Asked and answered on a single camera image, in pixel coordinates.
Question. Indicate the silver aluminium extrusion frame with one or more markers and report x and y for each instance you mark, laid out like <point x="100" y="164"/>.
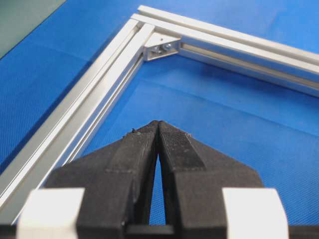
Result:
<point x="148" y="35"/>

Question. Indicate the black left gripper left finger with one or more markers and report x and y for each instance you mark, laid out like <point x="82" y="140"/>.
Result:
<point x="118" y="181"/>

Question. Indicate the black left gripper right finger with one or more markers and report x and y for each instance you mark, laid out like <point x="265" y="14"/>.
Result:
<point x="193" y="175"/>

